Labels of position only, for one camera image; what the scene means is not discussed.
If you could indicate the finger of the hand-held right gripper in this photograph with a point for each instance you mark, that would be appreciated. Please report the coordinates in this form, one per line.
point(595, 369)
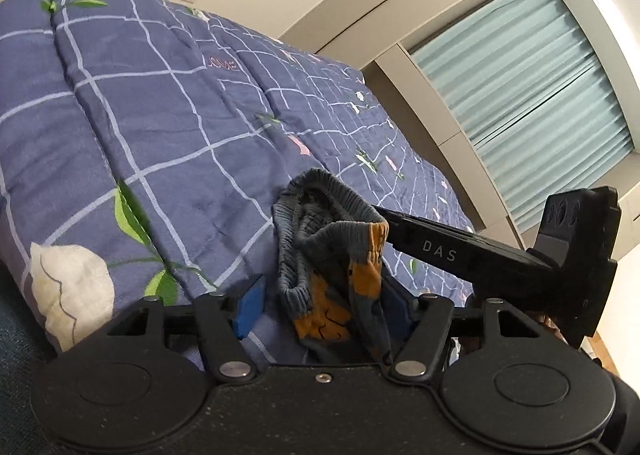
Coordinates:
point(470, 252)

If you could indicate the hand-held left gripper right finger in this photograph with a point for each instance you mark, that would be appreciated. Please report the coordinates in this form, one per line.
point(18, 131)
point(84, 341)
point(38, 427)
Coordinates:
point(398, 307)

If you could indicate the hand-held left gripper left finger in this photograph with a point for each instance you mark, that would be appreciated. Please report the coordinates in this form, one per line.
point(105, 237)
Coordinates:
point(250, 306)

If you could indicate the blue pants with orange print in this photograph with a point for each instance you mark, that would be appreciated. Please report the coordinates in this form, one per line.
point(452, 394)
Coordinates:
point(330, 255)

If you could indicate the person's right hand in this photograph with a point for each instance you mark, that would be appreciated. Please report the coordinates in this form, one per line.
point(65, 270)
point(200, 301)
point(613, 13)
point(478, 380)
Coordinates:
point(549, 326)

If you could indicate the light blue curtain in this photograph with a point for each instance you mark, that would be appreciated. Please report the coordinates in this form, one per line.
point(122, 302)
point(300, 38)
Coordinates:
point(530, 100)

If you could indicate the purple checked floral blanket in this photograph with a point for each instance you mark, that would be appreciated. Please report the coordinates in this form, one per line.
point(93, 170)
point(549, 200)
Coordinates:
point(150, 125)

